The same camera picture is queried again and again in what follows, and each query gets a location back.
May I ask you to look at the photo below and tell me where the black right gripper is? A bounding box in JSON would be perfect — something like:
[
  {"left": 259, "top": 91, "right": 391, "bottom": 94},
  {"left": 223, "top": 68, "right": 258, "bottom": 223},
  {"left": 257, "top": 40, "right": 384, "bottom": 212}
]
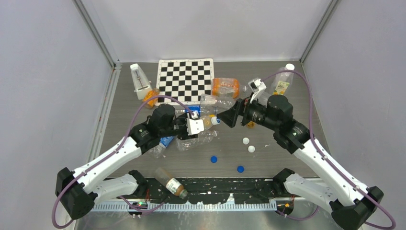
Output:
[{"left": 216, "top": 92, "right": 279, "bottom": 131}]

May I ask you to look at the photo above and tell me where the white blue Pocari Sweat cap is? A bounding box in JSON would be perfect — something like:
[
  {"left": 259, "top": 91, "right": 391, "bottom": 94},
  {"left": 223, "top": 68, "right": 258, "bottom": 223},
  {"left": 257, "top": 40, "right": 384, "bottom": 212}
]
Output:
[{"left": 211, "top": 116, "right": 221, "bottom": 126}]

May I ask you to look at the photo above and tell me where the brown coffee bottle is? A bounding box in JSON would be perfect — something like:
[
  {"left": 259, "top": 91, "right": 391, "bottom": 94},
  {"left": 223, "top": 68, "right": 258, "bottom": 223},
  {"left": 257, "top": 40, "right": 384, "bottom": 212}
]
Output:
[{"left": 154, "top": 168, "right": 188, "bottom": 199}]

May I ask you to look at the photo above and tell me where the tall clear juice bottle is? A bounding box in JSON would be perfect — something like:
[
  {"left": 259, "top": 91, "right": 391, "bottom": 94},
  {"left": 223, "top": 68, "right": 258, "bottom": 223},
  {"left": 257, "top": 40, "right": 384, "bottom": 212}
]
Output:
[{"left": 271, "top": 72, "right": 294, "bottom": 95}]

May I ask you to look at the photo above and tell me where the large white bottle cap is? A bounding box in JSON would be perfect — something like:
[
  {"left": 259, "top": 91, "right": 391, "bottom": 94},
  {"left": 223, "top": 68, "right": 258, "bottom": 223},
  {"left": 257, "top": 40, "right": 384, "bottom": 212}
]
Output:
[{"left": 284, "top": 63, "right": 295, "bottom": 70}]

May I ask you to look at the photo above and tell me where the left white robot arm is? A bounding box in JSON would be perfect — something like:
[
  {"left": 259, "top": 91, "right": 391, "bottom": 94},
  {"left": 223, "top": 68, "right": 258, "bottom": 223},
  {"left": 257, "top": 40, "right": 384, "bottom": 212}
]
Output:
[{"left": 56, "top": 104, "right": 204, "bottom": 220}]

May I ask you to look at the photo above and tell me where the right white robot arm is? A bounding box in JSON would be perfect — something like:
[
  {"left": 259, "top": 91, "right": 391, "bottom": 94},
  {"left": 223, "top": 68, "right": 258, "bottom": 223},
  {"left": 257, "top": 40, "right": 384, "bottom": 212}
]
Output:
[{"left": 218, "top": 95, "right": 383, "bottom": 230}]

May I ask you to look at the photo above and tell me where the blue Pepsi label bottle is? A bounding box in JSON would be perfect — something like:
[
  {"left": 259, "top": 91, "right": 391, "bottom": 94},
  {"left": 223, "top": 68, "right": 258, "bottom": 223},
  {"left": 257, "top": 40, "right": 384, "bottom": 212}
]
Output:
[{"left": 175, "top": 105, "right": 201, "bottom": 116}]

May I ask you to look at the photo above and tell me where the gold brown bottle cap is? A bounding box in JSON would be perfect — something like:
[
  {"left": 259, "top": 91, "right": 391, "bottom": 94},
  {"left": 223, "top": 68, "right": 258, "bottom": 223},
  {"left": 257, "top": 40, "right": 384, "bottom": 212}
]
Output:
[{"left": 246, "top": 122, "right": 256, "bottom": 128}]

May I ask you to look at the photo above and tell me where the clear bottle behind Pepsi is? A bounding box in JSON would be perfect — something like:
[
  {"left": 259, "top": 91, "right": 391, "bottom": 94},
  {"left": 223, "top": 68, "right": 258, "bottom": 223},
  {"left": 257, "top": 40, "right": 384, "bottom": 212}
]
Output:
[{"left": 200, "top": 94, "right": 236, "bottom": 115}]

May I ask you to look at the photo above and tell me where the yellow label bottle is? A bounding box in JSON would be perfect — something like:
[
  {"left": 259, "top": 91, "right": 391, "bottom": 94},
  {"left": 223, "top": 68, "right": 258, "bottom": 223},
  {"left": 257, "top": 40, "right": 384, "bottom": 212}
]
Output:
[{"left": 201, "top": 115, "right": 213, "bottom": 130}]

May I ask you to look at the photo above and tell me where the clear crumpled plastic bottle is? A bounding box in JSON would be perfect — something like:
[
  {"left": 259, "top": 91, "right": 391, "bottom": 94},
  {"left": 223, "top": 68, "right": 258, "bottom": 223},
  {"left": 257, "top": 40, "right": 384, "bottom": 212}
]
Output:
[{"left": 175, "top": 130, "right": 218, "bottom": 151}]

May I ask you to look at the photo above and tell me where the small white bottle cap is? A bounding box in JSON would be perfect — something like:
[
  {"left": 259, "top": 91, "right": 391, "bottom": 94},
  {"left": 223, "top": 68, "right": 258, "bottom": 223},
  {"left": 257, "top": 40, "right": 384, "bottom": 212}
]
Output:
[{"left": 242, "top": 137, "right": 250, "bottom": 145}]

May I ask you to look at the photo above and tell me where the orange label wide bottle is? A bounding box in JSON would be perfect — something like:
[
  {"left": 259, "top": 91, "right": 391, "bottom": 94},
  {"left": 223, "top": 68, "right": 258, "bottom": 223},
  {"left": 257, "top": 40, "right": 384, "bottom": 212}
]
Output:
[{"left": 211, "top": 78, "right": 248, "bottom": 98}]

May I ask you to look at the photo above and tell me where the blue label clear bottle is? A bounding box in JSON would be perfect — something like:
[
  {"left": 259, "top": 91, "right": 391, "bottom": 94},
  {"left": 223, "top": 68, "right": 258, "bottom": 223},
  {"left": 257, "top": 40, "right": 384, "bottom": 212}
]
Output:
[{"left": 148, "top": 136, "right": 175, "bottom": 158}]

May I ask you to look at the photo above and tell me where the small orange bottle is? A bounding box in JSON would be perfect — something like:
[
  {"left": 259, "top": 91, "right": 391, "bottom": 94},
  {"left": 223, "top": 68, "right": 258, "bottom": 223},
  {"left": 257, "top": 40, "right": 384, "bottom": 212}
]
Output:
[{"left": 142, "top": 88, "right": 160, "bottom": 109}]

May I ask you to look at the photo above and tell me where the blue bottle cap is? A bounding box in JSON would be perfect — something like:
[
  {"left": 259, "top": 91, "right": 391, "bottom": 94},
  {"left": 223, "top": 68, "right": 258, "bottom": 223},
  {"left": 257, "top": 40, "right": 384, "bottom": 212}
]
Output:
[
  {"left": 237, "top": 165, "right": 245, "bottom": 173},
  {"left": 210, "top": 156, "right": 218, "bottom": 163}
]

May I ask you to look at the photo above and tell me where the black white checkerboard mat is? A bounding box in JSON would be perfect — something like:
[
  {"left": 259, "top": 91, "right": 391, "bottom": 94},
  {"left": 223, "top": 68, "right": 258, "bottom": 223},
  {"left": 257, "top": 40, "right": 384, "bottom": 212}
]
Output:
[{"left": 156, "top": 58, "right": 214, "bottom": 105}]

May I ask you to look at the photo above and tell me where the white metronome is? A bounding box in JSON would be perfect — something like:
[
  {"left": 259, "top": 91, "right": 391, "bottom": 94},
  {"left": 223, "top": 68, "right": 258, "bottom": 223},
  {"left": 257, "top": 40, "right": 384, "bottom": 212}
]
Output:
[{"left": 130, "top": 64, "right": 152, "bottom": 100}]

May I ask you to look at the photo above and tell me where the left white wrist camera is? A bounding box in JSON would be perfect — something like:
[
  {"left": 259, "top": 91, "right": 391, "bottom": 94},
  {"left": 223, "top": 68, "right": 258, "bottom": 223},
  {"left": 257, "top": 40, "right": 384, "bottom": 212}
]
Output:
[{"left": 186, "top": 112, "right": 204, "bottom": 136}]

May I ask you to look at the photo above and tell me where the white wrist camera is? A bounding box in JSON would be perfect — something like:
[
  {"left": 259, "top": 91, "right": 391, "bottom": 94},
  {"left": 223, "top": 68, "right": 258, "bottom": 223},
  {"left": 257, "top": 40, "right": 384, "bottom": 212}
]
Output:
[
  {"left": 248, "top": 78, "right": 267, "bottom": 103},
  {"left": 186, "top": 112, "right": 204, "bottom": 136}
]

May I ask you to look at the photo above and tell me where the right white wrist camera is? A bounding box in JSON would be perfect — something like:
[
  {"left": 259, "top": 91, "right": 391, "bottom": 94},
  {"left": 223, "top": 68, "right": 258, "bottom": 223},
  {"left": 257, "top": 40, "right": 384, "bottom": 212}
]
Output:
[{"left": 248, "top": 78, "right": 267, "bottom": 103}]

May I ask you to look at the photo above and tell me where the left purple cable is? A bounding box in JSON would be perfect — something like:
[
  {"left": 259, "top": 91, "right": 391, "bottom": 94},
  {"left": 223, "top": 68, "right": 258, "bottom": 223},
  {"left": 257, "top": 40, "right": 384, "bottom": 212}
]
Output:
[{"left": 51, "top": 94, "right": 199, "bottom": 229}]

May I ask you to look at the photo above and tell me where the purple cable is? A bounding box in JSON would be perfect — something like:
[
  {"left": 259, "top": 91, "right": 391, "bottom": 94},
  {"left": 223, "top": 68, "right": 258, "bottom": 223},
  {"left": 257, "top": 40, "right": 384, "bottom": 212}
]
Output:
[
  {"left": 261, "top": 69, "right": 397, "bottom": 230},
  {"left": 51, "top": 94, "right": 199, "bottom": 229}
]

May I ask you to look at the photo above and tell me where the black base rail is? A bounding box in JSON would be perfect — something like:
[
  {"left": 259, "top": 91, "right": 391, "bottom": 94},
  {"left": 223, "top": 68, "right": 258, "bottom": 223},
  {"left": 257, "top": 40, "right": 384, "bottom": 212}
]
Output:
[{"left": 125, "top": 176, "right": 296, "bottom": 208}]

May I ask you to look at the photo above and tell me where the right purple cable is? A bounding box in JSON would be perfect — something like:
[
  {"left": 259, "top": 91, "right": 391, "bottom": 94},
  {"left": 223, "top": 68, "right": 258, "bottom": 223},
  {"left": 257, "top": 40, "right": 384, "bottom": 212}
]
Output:
[{"left": 261, "top": 69, "right": 397, "bottom": 230}]

